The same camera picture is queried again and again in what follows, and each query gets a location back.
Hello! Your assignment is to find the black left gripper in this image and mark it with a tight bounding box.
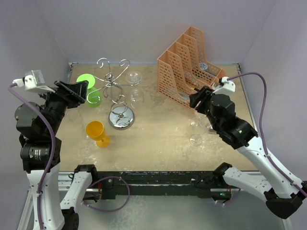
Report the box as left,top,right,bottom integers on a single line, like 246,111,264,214
37,80,87,135

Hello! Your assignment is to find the green plastic goblet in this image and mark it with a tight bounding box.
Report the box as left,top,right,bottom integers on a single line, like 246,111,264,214
76,73,102,108

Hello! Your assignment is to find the clear wine glass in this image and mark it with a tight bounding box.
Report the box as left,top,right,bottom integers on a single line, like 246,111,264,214
189,116,212,147
126,72,144,109

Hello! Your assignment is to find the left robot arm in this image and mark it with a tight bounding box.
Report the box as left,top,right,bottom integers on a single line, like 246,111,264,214
9,80,99,230

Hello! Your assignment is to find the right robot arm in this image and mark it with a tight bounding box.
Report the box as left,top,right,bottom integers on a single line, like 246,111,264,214
189,87,307,219

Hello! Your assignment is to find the pink tinted wine glass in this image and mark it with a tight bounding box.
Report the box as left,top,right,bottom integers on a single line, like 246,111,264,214
189,115,200,128

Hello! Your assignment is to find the orange plastic file organizer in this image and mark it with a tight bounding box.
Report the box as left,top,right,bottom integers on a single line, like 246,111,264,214
157,26,226,110

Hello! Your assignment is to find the orange plastic goblet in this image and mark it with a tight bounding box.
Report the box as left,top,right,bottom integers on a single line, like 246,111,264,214
85,121,110,148

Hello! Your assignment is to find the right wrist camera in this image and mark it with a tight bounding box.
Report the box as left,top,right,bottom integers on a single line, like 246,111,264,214
213,77,236,96

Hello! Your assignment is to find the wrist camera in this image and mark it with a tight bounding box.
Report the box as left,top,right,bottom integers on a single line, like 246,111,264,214
213,77,236,96
12,70,55,94

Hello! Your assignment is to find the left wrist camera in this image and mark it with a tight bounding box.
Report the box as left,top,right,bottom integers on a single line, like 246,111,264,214
12,70,55,94

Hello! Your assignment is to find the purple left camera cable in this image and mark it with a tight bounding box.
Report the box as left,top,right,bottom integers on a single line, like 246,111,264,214
8,85,57,230

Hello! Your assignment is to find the silver wire wine glass rack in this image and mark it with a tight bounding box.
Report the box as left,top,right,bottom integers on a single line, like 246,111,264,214
96,57,135,130

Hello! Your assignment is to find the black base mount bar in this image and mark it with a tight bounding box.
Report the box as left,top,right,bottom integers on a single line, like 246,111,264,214
98,171,232,201

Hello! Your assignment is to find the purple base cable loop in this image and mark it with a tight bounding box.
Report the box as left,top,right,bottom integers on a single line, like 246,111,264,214
80,176,131,213

